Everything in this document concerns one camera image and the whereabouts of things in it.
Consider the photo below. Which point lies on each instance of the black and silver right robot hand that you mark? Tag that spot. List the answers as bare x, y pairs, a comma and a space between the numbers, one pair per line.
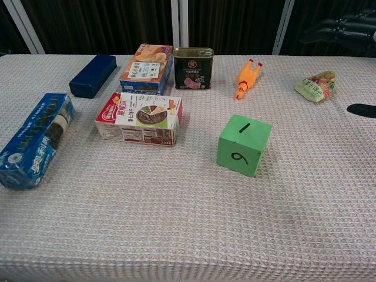
352, 29

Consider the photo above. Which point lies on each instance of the green cube with black numbers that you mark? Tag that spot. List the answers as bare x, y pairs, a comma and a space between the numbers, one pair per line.
243, 147

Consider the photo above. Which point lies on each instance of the green snack bag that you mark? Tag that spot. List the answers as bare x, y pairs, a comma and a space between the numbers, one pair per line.
317, 86

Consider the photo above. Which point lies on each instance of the orange rubber chicken toy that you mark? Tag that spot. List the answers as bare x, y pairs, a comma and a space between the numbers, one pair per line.
246, 77

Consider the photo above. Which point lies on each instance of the black luncheon meat can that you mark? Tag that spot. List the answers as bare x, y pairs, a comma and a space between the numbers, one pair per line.
192, 70

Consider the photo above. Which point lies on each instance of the orange and blue snack box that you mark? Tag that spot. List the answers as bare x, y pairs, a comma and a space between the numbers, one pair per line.
147, 69

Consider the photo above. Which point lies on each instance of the red and white cracker box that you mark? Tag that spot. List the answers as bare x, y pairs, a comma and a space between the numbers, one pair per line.
141, 120

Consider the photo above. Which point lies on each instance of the beige waffle-weave tablecloth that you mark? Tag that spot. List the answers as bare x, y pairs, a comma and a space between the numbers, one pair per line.
188, 220

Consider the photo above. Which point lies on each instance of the dark blue rectangular box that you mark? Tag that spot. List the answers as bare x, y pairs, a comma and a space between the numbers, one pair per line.
92, 76

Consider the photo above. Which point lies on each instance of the blue Oreo cookie box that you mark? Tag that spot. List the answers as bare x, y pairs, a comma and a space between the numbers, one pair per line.
35, 141

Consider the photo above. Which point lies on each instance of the white partition frame post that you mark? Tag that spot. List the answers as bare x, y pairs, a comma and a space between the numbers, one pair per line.
25, 28
179, 28
282, 28

